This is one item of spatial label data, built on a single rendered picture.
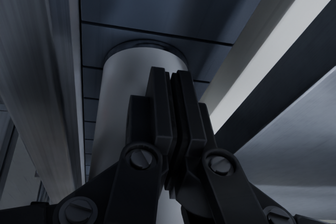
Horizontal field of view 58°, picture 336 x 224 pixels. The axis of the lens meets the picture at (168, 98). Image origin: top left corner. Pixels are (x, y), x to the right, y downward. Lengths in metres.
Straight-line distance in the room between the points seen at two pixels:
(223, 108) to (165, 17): 0.06
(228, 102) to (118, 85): 0.06
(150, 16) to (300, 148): 0.23
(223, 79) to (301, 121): 0.13
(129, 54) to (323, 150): 0.24
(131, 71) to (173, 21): 0.03
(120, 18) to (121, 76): 0.03
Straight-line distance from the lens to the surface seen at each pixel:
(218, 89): 0.16
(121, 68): 0.16
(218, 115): 0.17
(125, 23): 0.16
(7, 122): 0.36
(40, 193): 0.35
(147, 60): 0.16
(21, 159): 0.54
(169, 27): 0.16
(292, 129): 0.29
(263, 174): 0.41
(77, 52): 0.19
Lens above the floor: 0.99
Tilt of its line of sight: 31 degrees down
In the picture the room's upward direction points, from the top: 180 degrees clockwise
